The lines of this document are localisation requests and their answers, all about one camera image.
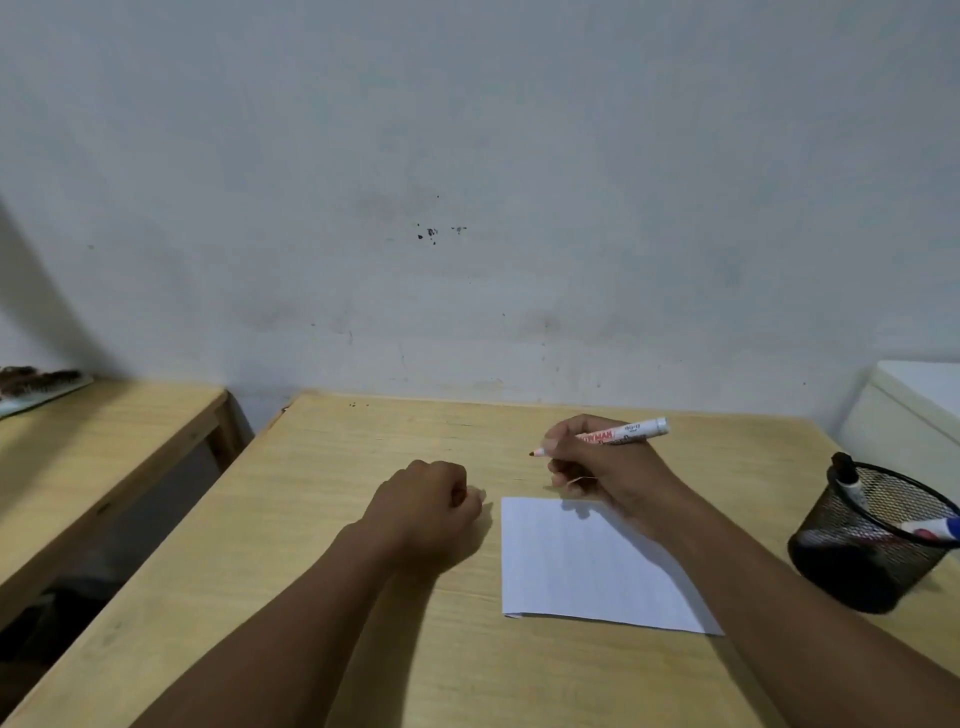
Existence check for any person's left hand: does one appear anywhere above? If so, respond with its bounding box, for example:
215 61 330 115
360 459 487 569

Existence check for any person's right hand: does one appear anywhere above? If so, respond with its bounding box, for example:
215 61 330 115
543 414 690 545

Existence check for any white red-tip marker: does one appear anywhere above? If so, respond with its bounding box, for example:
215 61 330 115
529 417 670 459

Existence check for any person's left forearm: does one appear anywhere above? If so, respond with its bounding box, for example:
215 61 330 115
129 520 421 728

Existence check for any person's right forearm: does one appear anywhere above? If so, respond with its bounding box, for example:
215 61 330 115
646 483 960 728

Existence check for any white folded paper sheet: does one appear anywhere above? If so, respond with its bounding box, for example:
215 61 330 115
500 496 724 637

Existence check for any wooden desk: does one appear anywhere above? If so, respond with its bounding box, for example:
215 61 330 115
0 393 960 728

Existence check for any black-capped white marker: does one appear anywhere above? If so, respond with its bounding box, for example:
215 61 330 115
831 451 871 513

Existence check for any black mesh pen holder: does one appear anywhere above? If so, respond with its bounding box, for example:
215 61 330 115
786 462 960 615

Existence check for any white cabinet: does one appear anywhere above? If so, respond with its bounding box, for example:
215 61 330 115
836 360 960 505

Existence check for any blue-capped white marker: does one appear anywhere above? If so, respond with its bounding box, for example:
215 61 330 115
898 516 960 544

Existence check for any wooden side table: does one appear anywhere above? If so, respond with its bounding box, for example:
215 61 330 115
0 378 245 631

